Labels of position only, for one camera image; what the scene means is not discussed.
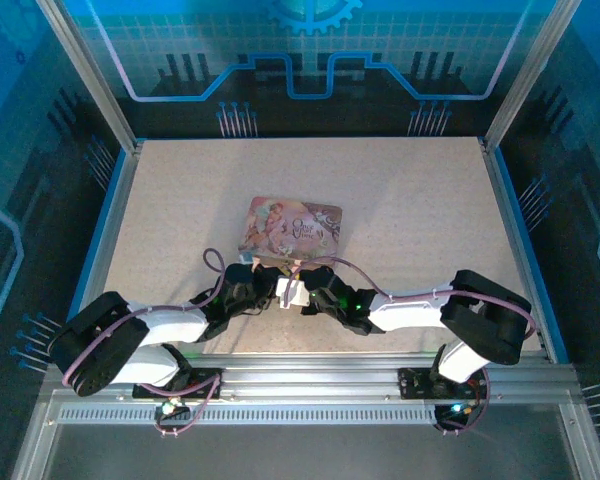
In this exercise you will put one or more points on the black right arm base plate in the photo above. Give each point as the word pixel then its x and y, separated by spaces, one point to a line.
pixel 415 384

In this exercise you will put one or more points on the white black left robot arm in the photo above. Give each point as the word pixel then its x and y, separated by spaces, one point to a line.
pixel 175 325

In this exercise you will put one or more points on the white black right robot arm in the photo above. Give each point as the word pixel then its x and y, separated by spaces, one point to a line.
pixel 410 314

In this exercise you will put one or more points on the aluminium frame post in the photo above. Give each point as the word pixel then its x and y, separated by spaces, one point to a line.
pixel 87 75
pixel 532 70

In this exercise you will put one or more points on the aluminium frame beam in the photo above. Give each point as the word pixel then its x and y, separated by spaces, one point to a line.
pixel 310 375

